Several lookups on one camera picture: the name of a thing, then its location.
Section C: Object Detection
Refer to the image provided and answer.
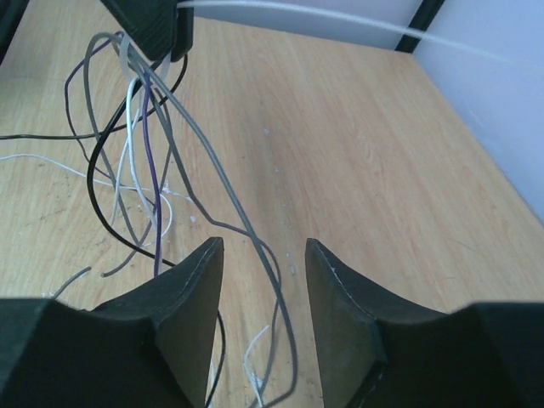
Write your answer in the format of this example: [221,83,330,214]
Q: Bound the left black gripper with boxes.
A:
[101,0,195,60]

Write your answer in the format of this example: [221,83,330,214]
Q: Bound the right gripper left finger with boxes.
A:
[1,237,224,407]

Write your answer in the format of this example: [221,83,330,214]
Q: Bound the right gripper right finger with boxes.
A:
[305,239,543,407]

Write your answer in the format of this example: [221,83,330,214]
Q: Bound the black wires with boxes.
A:
[0,31,298,408]

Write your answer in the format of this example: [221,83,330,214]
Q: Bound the thin purple wire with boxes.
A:
[63,42,165,277]

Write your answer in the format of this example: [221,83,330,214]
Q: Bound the black wire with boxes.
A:
[87,53,226,408]

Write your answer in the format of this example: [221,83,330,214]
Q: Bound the white zip tie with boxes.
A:
[118,0,544,82]

